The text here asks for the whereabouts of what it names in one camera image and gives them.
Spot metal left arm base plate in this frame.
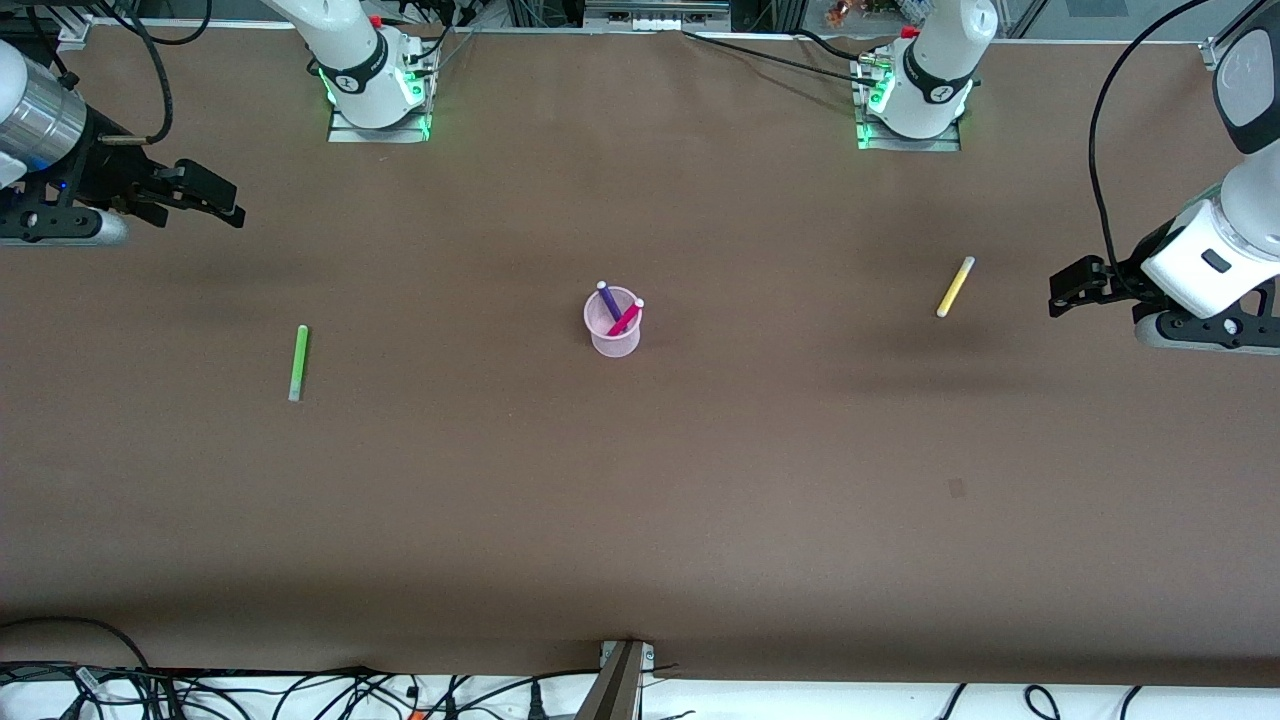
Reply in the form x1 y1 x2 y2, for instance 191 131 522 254
855 118 963 153

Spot yellow highlighter pen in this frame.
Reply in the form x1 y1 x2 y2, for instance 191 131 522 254
936 256 977 320

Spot pink mesh pen holder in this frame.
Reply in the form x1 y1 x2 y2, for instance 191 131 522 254
584 287 644 359

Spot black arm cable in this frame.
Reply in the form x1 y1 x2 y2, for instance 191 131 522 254
25 0 214 149
1088 0 1217 302

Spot green highlighter pen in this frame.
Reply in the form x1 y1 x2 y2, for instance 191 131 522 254
288 325 312 403

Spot aluminium support post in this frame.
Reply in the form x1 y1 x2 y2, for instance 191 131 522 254
577 640 656 720

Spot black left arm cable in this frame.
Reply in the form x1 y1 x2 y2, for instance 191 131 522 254
1088 0 1217 302

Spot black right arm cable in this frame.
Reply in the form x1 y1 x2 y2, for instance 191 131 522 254
25 0 214 149

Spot thin black table cable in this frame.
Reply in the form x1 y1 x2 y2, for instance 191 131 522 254
683 28 863 81

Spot thick black cable loop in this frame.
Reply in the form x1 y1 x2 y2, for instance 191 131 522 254
0 616 153 671

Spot tangled black cable bundle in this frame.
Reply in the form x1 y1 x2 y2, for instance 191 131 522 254
0 660 603 720

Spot grey power strip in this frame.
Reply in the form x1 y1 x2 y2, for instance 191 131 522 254
583 0 733 33

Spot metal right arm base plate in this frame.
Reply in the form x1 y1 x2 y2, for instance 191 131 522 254
328 106 434 144

